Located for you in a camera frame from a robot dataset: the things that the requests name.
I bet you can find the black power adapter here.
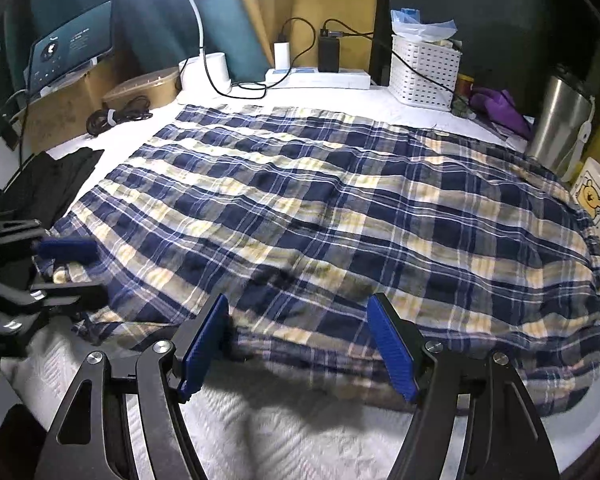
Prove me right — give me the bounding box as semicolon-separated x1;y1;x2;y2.
318;35;341;74

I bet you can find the blue plastic bag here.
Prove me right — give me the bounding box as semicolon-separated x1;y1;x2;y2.
391;7;459;42

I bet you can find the white perforated plastic basket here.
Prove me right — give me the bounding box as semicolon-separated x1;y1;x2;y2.
390;35;462;111

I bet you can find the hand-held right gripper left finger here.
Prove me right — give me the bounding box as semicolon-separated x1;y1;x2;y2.
32;293;230;480

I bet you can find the white tablet stand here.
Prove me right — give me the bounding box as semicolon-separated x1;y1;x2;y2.
36;57;102;97

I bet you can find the green curtain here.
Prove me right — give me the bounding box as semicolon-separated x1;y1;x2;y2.
2;0;277;97

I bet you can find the black cloth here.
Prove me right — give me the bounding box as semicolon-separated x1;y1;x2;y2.
0;147;105;227

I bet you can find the black adapter cable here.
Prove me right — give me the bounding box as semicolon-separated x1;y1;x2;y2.
321;18;457;97

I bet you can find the white power strip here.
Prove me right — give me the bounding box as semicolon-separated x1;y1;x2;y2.
265;67;372;90

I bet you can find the blue plaid shirt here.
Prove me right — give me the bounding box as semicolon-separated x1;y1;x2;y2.
35;104;600;419

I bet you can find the black upright panel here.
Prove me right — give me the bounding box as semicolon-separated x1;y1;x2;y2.
372;0;392;87

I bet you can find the bundled black cable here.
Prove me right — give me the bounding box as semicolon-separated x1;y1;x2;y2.
86;97;154;137

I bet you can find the brown food container with lid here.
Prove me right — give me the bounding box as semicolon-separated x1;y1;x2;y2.
102;67;182;112

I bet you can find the brown cardboard box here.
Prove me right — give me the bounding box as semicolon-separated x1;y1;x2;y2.
17;52;127;154

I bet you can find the stainless steel tumbler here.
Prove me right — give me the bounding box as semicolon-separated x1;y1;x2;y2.
525;63;595;182

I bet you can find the white desk lamp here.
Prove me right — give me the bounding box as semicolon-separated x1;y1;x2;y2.
114;0;232;94

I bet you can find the purple cloth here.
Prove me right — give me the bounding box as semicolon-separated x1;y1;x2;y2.
467;87;534;139

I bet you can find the tablet with dark screen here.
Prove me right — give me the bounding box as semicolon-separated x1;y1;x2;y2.
27;0;115;92

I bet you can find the white mug with bear print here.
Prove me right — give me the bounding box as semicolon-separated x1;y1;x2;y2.
570;157;600;257

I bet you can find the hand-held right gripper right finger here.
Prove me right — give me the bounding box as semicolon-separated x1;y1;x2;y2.
367;293;561;480

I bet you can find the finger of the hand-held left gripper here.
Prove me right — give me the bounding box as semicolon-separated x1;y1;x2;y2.
0;217;102;267
0;275;112;359

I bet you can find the black charger cable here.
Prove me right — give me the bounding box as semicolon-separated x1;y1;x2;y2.
204;17;317;100

